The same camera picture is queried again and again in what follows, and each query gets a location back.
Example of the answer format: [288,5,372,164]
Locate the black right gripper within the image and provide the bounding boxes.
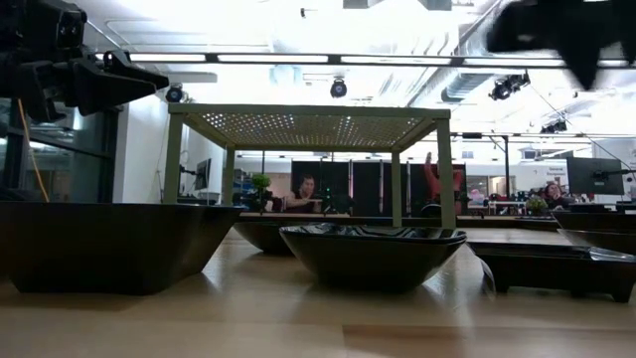
[485,0,636,91]

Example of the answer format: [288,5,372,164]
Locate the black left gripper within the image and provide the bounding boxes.
[0,47,171,125]

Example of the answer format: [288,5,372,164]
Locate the large square black bowl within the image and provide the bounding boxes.
[0,201,245,295]

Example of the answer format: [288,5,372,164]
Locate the small deep square black bowl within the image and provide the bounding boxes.
[553,210,636,233]

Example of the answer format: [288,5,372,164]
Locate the oval wavy black plate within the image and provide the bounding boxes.
[233,220,319,258]

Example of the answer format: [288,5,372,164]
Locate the wavy square black plate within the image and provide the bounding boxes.
[556,228,636,256]

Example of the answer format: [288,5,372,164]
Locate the footed square black plate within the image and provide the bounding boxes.
[466,242,636,304]

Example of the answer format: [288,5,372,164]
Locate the round wavy black bowl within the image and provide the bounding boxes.
[278,222,468,293]

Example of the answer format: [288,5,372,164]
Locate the black computer monitor on arm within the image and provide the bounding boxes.
[565,157,636,197]

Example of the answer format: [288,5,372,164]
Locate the black spotlight cluster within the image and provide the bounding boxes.
[489,71,532,102]
[540,118,568,135]

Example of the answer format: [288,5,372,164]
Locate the dark glass cabinet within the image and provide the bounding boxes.
[0,96,123,205]

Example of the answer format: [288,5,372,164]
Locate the black stand pole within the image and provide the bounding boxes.
[461,131,511,198]

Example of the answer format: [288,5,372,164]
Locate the green potted plant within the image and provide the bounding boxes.
[250,172,273,213]

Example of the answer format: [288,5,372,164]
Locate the small green desk plant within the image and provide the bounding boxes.
[525,196,549,216]

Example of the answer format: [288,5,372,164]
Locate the green perforated metal shelf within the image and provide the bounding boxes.
[162,102,457,230]

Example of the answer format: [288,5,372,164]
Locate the black partition panels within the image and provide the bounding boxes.
[290,159,439,216]

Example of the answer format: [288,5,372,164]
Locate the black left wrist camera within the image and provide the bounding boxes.
[53,8,88,50]

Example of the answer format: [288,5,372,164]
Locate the wall-mounted black monitor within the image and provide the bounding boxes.
[193,157,213,192]

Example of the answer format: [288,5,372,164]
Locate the hanging yellow cable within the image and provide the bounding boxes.
[17,96,51,204]

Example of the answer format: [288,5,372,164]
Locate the long ceiling light rail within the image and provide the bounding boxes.
[93,49,636,70]

